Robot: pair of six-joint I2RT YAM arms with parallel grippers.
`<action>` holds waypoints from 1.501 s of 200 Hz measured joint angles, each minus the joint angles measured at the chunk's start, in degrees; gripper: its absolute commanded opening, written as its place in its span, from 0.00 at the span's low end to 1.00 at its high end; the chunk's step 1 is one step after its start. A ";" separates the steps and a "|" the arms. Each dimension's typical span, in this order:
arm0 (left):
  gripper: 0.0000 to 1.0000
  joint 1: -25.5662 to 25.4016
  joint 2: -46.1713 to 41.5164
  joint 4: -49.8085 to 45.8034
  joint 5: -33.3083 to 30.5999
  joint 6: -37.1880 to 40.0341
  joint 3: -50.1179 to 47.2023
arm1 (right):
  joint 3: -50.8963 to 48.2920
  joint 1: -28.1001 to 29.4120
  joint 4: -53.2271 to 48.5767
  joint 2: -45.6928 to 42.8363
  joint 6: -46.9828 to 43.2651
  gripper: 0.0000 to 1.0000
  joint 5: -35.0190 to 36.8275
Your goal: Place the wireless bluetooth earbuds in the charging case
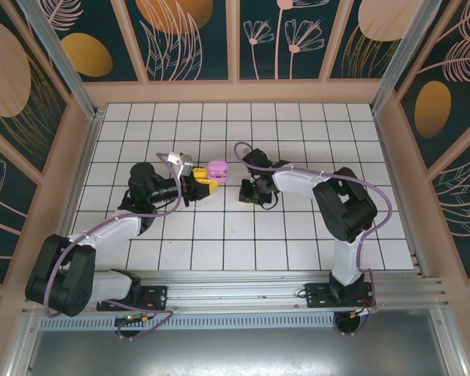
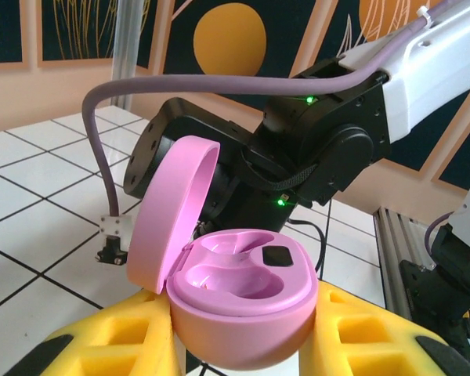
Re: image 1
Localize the grey metal sheet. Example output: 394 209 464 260
5 327 465 376

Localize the aluminium frame post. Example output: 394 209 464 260
369 0 446 115
16 0 104 121

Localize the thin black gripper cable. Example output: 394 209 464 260
257 194 280 210

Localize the aluminium side rail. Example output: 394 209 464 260
371 104 430 277
43 109 105 285

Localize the small circuit board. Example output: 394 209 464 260
114 312 158 327
349 304 379 316

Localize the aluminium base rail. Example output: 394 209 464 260
20 269 452 315

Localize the slotted grey cable duct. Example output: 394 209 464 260
38 314 340 331

